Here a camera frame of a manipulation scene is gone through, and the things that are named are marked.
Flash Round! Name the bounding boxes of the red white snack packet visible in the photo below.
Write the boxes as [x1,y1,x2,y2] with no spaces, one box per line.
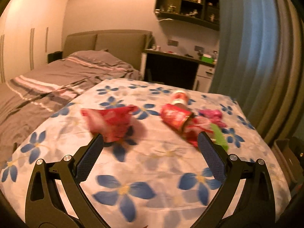
[161,103,193,133]

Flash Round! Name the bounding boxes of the white wardrobe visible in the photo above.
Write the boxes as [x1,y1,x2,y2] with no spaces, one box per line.
[0,0,72,83]

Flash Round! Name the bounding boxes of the green wrapper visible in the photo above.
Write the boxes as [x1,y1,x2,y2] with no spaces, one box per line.
[211,123,230,151]

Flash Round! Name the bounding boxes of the group of small figurines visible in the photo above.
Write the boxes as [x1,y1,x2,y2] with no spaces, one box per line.
[155,0,218,22]

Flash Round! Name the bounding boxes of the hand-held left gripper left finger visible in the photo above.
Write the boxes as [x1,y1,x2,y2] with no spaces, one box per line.
[25,134,105,228]

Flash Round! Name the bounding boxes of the blue floral blanket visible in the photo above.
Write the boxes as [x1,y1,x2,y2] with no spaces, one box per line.
[0,77,292,228]

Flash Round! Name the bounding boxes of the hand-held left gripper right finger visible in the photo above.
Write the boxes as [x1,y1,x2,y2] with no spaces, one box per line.
[198,131,279,228]

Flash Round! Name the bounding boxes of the padded brown headboard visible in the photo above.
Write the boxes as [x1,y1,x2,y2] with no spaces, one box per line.
[64,30,152,64]

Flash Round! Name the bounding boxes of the red and white round cup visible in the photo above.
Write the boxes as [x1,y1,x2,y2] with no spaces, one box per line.
[171,90,189,106]

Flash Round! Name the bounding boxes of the red printed wrapper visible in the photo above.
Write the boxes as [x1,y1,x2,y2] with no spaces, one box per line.
[81,106,139,143]

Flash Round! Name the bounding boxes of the blue grey curtain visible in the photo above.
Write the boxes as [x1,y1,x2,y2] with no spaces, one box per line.
[209,0,304,148]

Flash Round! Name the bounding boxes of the grey striped duvet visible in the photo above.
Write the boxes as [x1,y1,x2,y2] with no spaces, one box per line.
[0,50,143,162]

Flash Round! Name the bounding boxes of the dark top white desk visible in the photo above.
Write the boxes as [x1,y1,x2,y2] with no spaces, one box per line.
[141,49,216,92]

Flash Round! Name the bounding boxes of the dark nightstand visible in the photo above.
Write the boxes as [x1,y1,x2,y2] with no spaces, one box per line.
[47,51,63,63]

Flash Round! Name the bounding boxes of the small pink plastic bag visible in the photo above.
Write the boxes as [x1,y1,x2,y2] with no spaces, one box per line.
[198,109,226,127]

